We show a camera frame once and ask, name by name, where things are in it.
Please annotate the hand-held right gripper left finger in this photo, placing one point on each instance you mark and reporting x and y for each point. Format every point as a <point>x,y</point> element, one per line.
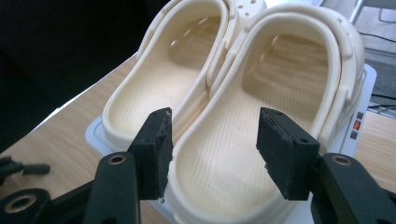
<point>154,155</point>

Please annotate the grey two-tier shoe rack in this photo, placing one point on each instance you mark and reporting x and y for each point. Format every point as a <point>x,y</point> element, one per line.
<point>369,93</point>

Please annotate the white metal table frame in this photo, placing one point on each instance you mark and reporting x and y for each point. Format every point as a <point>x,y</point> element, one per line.
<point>357,11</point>

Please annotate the black curtain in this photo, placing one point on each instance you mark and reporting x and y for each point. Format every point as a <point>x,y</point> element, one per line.
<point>46,46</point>

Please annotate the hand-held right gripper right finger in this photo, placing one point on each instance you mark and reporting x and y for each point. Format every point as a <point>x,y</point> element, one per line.
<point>286,155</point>

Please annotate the cream clog shoe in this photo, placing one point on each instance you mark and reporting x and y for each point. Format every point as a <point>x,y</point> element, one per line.
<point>146,102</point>
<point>224,174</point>

